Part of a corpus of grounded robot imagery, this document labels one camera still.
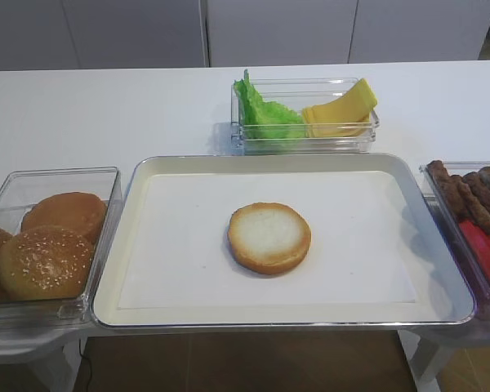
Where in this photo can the green lettuce leaf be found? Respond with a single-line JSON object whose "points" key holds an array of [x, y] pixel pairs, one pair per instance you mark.
{"points": [[263, 119]]}

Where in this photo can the clear lettuce and cheese container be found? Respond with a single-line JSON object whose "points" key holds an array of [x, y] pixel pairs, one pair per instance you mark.
{"points": [[298, 94]]}

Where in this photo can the yellow cheese slices stack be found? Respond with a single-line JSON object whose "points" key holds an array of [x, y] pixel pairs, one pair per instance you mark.
{"points": [[347, 115]]}

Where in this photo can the bottom bun on tray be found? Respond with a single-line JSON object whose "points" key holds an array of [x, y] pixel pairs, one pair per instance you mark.
{"points": [[268, 238]]}

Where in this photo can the silver metal tray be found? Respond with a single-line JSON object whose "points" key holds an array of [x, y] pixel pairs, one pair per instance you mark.
{"points": [[443, 297]]}

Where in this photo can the white paper tray liner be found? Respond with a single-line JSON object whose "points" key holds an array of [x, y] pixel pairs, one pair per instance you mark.
{"points": [[181, 257]]}

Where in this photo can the plain bun half in container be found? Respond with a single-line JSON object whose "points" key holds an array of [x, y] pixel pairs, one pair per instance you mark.
{"points": [[83, 213]]}

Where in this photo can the clear bun container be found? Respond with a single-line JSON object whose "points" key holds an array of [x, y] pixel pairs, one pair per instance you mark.
{"points": [[20, 191]]}

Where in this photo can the sesame bun top right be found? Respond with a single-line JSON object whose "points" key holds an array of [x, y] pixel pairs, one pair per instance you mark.
{"points": [[44, 263]]}

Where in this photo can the clear patty and tomato container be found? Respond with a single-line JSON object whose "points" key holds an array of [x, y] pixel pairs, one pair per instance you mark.
{"points": [[450, 226]]}

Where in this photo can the brown meat patties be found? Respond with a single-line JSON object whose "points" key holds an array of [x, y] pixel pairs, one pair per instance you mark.
{"points": [[467, 197]]}

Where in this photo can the red tomato slices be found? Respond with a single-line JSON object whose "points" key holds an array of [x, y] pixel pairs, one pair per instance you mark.
{"points": [[479, 243]]}

